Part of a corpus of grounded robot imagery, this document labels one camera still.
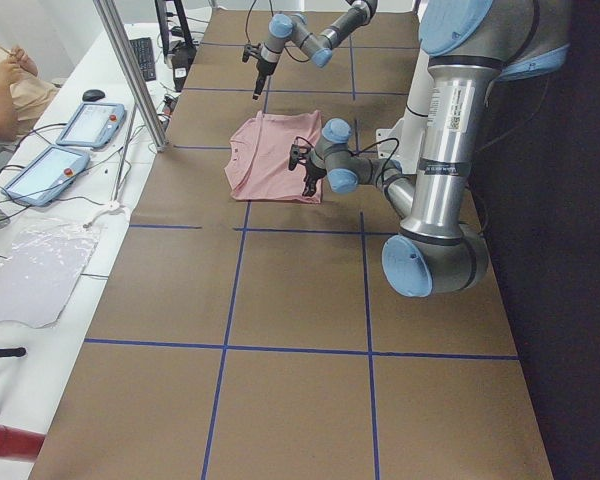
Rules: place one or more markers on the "near blue teach pendant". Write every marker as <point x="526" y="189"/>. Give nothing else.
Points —
<point x="47" y="176"/>

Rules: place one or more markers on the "aluminium frame post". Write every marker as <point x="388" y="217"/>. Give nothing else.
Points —
<point x="116" y="32"/>

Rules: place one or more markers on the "red cylinder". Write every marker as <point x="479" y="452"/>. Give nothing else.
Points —
<point x="20" y="445"/>

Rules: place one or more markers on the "seated person beige shirt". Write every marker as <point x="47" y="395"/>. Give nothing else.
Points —
<point x="24" y="96"/>

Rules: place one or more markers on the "black computer mouse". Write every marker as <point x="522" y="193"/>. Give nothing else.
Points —
<point x="93" y="95"/>

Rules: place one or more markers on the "far blue teach pendant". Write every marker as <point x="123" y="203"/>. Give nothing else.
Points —
<point x="92" y="125"/>

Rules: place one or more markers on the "clear plastic bag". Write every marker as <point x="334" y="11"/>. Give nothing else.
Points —
<point x="42" y="269"/>

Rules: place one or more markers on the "pink Snoopy t-shirt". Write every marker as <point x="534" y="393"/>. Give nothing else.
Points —
<point x="260" y="148"/>

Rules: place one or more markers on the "black box device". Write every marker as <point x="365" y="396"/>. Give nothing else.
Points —
<point x="180" y="57"/>

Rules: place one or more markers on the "white plastic hook tool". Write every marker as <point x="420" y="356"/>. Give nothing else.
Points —
<point x="112" y="207"/>

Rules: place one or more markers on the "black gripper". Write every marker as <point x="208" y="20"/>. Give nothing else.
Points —
<point x="264" y="68"/>
<point x="313" y="174"/>

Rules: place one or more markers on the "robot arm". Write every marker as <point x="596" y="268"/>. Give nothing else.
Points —
<point x="465" y="48"/>
<point x="318" y="48"/>

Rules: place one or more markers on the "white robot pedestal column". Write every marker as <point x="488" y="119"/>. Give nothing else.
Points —
<point x="408" y="133"/>

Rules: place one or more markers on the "black keyboard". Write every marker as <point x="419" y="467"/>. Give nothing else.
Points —
<point x="142" y="49"/>

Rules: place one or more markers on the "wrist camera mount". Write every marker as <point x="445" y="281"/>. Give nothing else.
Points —
<point x="251" y="51"/>
<point x="299" y="152"/>

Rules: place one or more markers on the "blue teach pendant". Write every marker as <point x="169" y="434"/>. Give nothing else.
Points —
<point x="47" y="176"/>
<point x="92" y="125"/>

